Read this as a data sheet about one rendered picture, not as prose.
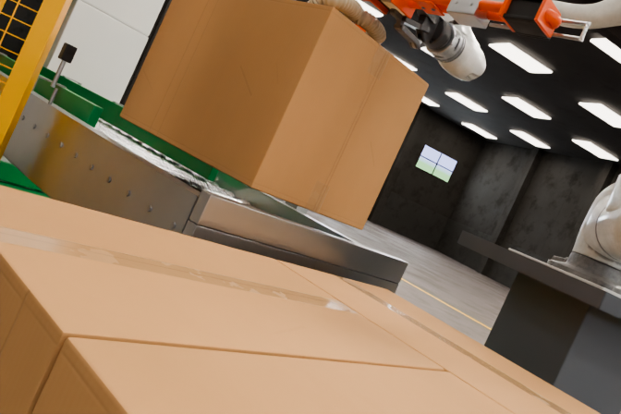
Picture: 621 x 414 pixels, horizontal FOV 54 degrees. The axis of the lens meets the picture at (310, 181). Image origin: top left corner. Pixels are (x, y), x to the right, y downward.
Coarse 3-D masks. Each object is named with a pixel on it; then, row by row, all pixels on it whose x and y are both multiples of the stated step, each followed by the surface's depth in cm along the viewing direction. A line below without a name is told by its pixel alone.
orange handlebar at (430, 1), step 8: (368, 0) 147; (416, 0) 131; (424, 0) 130; (432, 0) 129; (440, 0) 127; (448, 0) 126; (488, 0) 120; (416, 8) 138; (424, 8) 133; (432, 8) 131; (440, 8) 132; (480, 8) 121; (488, 8) 119; (496, 8) 118; (488, 16) 124; (496, 16) 122; (552, 16) 111; (552, 24) 113
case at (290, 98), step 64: (192, 0) 155; (256, 0) 138; (192, 64) 147; (256, 64) 131; (320, 64) 124; (384, 64) 137; (192, 128) 140; (256, 128) 125; (320, 128) 129; (384, 128) 144; (320, 192) 136
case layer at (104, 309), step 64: (0, 192) 72; (0, 256) 52; (64, 256) 59; (128, 256) 70; (192, 256) 84; (256, 256) 107; (0, 320) 49; (64, 320) 45; (128, 320) 51; (192, 320) 58; (256, 320) 68; (320, 320) 81; (384, 320) 103; (0, 384) 46; (64, 384) 41; (128, 384) 40; (192, 384) 44; (256, 384) 49; (320, 384) 56; (384, 384) 66; (448, 384) 78; (512, 384) 97
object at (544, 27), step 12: (516, 0) 115; (528, 0) 114; (540, 0) 112; (504, 12) 116; (516, 12) 115; (528, 12) 113; (540, 12) 110; (516, 24) 116; (528, 24) 114; (540, 24) 111
